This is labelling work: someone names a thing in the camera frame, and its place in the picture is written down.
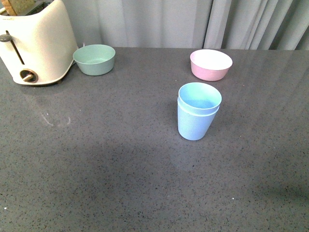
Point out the grey curtain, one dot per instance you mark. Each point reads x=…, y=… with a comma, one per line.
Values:
x=214, y=24

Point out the blue cup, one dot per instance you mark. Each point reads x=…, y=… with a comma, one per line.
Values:
x=199, y=98
x=192, y=125

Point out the green bowl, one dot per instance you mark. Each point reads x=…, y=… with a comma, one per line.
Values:
x=95, y=59

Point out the pink bowl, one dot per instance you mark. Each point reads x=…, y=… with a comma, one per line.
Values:
x=210, y=65

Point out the brown bread slice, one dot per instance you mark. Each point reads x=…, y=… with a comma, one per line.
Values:
x=16, y=7

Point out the cream white toaster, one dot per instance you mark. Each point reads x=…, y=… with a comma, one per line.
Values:
x=37, y=47

